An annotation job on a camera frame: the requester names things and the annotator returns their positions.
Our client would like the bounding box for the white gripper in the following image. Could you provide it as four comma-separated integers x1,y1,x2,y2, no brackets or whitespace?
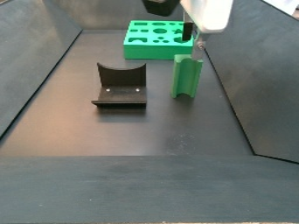
180,0,233,60

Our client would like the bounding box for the green arch block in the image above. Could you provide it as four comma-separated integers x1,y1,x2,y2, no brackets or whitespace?
170,54,202,98

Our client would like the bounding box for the green shape sorter board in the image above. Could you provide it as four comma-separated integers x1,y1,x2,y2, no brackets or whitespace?
122,20,192,60

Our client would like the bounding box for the black curved holder stand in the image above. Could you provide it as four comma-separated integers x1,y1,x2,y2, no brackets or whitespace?
90,63,146,107

